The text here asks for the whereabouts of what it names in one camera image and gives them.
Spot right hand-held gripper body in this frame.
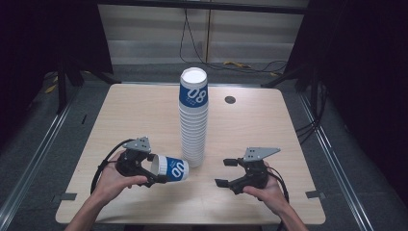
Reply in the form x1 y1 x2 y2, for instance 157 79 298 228
236 146 282 195

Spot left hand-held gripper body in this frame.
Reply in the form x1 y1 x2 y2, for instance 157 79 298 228
115 136 153 178

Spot blue white paper cup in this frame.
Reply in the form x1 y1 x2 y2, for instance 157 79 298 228
150 154 190 184

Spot stack of paper cups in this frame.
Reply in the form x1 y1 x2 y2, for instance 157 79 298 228
178 66 210 168

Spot person's right hand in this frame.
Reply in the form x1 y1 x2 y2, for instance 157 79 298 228
242 161 291 217

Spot person's left hand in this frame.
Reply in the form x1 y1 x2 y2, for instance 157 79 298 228
95 150 149 206

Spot grey tape strip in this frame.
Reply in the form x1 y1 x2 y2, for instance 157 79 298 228
305 190 326 199

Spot yellow floor scrap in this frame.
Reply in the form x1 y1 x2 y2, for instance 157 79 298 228
222 60 252 69
43 75 60 94

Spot black metal stand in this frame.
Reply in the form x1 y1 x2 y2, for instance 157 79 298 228
260 63 323 94
56 56 122 116

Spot dark curtain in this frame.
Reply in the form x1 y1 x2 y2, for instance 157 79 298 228
0 0 114 152
284 0 408 196

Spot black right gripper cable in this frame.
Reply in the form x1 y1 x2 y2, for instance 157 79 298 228
267 166 291 204

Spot metal floor rail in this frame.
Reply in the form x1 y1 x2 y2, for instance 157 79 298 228
0 94 81 222
297 92 370 231

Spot black floor cables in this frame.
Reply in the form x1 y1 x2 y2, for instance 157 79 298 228
293 82 329 146

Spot black hanging cable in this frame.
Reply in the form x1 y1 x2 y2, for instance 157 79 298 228
178 7 289 75

